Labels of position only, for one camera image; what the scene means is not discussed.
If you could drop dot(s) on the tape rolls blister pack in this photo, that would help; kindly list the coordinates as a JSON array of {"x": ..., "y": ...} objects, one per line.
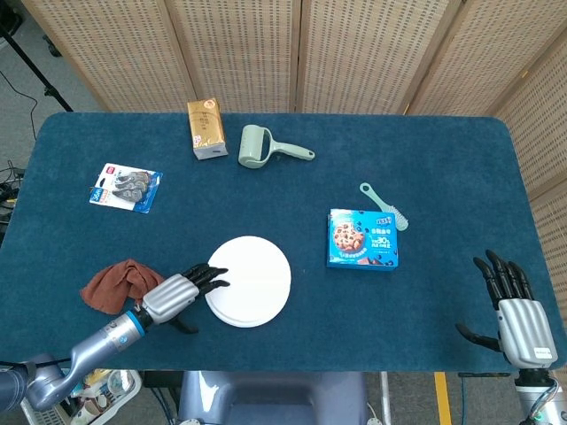
[{"x": 126, "y": 188}]

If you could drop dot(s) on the woven rattan screen panel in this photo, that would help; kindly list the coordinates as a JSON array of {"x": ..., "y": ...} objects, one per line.
[
  {"x": 111, "y": 44},
  {"x": 367, "y": 44},
  {"x": 487, "y": 44},
  {"x": 243, "y": 44},
  {"x": 549, "y": 155}
]

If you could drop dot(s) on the black tripod stand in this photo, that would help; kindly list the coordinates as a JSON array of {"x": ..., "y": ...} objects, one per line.
[{"x": 35, "y": 73}]

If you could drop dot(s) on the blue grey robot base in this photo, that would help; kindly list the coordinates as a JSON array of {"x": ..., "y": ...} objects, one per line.
[{"x": 266, "y": 398}]

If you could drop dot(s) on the white round plate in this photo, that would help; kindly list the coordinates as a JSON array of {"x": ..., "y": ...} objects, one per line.
[
  {"x": 252, "y": 274},
  {"x": 243, "y": 324}
]

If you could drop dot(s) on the blue cookie box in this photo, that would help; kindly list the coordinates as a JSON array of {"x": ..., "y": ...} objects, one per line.
[{"x": 361, "y": 241}]

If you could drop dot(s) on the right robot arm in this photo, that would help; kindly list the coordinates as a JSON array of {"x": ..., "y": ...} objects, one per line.
[{"x": 536, "y": 398}]

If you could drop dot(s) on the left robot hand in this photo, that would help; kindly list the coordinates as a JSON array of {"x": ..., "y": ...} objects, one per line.
[{"x": 170, "y": 296}]

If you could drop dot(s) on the green small brush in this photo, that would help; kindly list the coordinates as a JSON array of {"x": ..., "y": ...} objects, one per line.
[{"x": 385, "y": 206}]

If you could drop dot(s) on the blue fuzzy tablecloth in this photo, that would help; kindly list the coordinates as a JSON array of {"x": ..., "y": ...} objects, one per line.
[{"x": 398, "y": 310}]

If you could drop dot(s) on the white metal table leg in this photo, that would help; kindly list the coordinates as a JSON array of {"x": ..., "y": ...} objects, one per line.
[{"x": 385, "y": 398}]

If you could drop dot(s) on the brown crumpled cloth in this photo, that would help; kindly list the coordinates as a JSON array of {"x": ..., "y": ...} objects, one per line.
[{"x": 115, "y": 288}]

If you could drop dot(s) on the white plastic basket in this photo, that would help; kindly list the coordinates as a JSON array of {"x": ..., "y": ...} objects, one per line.
[{"x": 128, "y": 391}]

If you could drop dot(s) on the green lint roller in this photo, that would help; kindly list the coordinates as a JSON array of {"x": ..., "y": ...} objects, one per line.
[{"x": 250, "y": 148}]

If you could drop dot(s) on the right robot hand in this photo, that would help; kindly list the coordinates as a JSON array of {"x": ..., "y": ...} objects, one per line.
[{"x": 525, "y": 327}]

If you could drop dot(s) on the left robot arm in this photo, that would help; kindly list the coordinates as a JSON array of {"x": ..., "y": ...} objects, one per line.
[{"x": 102, "y": 336}]

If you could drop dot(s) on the gold tissue pack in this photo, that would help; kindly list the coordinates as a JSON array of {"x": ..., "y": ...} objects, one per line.
[{"x": 206, "y": 128}]

